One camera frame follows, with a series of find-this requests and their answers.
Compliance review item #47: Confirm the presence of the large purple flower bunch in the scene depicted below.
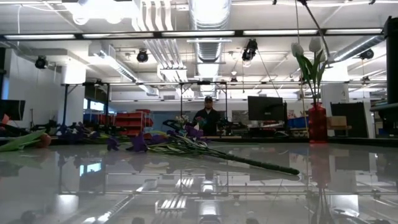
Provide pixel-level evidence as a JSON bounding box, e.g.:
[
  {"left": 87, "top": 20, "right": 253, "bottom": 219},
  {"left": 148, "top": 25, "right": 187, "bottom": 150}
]
[{"left": 106, "top": 123, "right": 301, "bottom": 175}]

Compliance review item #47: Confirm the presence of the white artificial tulip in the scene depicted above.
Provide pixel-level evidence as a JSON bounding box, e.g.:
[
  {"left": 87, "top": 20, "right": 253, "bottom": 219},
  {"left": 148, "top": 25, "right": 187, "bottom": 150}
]
[
  {"left": 306, "top": 37, "right": 327, "bottom": 106},
  {"left": 291, "top": 42, "right": 318, "bottom": 106}
]

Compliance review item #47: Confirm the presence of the red ribbed glass vase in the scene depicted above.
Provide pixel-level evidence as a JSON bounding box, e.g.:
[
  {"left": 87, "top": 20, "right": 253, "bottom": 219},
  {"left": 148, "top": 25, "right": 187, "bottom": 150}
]
[{"left": 308, "top": 102, "right": 328, "bottom": 144}]

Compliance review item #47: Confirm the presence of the small purple flower stem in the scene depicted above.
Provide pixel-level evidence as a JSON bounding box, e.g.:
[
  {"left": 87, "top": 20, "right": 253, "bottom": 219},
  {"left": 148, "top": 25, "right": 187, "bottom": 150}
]
[{"left": 57, "top": 122, "right": 134, "bottom": 144}]

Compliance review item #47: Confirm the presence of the red artificial tulip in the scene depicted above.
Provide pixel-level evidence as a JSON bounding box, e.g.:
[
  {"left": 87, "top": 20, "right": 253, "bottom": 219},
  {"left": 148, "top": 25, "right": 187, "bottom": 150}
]
[{"left": 0, "top": 129, "right": 53, "bottom": 153}]

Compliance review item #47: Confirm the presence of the person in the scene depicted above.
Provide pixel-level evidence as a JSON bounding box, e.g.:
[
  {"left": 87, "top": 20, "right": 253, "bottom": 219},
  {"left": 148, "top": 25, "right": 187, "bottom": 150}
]
[{"left": 192, "top": 95, "right": 222, "bottom": 137}]

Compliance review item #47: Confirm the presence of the white background flower bunch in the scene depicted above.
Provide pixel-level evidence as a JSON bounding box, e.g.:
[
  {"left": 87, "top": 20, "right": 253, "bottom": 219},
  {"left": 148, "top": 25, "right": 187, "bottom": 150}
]
[{"left": 175, "top": 114, "right": 190, "bottom": 127}]

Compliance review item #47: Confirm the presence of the large black monitor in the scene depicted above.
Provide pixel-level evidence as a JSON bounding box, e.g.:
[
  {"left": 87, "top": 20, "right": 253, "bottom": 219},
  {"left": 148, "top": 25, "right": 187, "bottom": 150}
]
[{"left": 248, "top": 95, "right": 289, "bottom": 122}]

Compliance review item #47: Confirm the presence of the red storage shelf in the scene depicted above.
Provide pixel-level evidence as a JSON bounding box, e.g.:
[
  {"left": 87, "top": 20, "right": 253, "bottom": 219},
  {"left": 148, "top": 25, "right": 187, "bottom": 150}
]
[{"left": 114, "top": 108, "right": 154, "bottom": 139}]

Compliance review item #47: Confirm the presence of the black overhead light bar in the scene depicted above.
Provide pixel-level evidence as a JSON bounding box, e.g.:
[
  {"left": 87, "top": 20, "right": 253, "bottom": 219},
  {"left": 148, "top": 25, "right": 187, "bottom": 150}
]
[{"left": 0, "top": 27, "right": 386, "bottom": 41}]

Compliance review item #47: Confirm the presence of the blue storage bin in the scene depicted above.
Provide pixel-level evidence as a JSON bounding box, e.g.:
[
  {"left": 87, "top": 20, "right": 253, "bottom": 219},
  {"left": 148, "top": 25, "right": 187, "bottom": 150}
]
[{"left": 287, "top": 116, "right": 309, "bottom": 129}]

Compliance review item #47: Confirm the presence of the cardboard box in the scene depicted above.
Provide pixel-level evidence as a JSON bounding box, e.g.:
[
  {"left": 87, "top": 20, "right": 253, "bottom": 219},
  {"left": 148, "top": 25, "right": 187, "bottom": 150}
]
[{"left": 326, "top": 116, "right": 348, "bottom": 127}]

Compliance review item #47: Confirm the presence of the black panel board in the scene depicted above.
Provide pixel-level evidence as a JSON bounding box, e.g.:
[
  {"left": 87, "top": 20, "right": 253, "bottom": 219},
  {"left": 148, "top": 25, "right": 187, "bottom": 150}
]
[{"left": 330, "top": 101, "right": 367, "bottom": 138}]

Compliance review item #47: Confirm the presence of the small black monitor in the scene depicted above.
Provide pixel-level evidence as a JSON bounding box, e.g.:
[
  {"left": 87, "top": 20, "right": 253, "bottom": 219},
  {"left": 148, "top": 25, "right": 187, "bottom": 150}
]
[{"left": 0, "top": 99, "right": 26, "bottom": 121}]

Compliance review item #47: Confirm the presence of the grey desk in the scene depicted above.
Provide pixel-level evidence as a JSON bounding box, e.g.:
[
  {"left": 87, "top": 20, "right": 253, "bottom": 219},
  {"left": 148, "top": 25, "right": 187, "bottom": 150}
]
[{"left": 369, "top": 102, "right": 398, "bottom": 139}]

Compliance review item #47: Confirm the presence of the black pillar stand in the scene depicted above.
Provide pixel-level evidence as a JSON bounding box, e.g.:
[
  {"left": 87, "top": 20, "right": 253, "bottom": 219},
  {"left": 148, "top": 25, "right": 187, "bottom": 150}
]
[{"left": 384, "top": 16, "right": 398, "bottom": 105}]

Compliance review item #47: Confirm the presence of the silver ventilation duct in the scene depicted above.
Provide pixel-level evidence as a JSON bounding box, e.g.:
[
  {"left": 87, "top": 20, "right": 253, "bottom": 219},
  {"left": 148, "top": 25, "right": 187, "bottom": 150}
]
[{"left": 188, "top": 0, "right": 233, "bottom": 65}]

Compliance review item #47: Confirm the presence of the black aluminium table frame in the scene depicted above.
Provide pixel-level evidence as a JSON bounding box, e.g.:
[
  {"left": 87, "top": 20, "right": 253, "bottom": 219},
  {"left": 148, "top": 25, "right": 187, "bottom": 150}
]
[{"left": 0, "top": 136, "right": 398, "bottom": 149}]

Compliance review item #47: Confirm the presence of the black background rig frame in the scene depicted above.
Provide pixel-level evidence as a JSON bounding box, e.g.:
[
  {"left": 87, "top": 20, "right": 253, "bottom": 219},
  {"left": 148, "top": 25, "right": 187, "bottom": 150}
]
[{"left": 62, "top": 81, "right": 228, "bottom": 138}]

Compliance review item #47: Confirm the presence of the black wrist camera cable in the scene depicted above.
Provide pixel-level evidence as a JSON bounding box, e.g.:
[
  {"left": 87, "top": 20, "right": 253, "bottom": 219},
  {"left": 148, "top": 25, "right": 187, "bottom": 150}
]
[{"left": 298, "top": 0, "right": 332, "bottom": 59}]

